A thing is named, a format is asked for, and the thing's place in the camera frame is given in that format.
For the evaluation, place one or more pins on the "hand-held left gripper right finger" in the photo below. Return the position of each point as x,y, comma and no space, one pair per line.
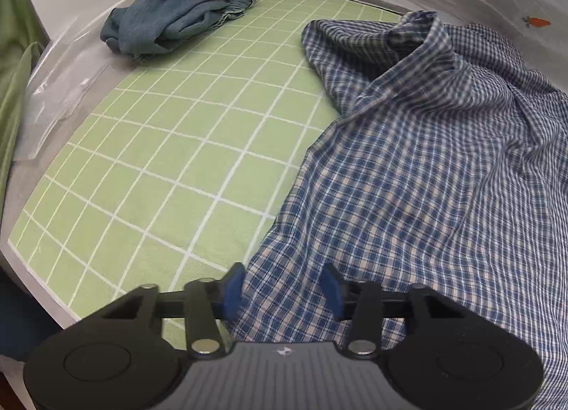
333,294

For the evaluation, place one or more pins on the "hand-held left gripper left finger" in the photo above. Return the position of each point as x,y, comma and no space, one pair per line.
233,294

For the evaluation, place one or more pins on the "blue plaid shirt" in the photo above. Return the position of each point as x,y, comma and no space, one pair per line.
421,170

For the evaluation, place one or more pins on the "green grid mat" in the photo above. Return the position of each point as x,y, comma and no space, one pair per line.
177,148

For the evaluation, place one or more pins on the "dark blue cloth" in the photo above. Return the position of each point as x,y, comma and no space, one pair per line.
22,316

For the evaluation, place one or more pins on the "clear plastic bag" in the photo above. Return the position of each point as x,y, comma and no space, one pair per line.
62,94

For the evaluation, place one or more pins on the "blue denim garment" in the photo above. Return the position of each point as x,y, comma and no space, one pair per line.
177,10

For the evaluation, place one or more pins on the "green curtain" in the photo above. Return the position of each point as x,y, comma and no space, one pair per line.
13,94

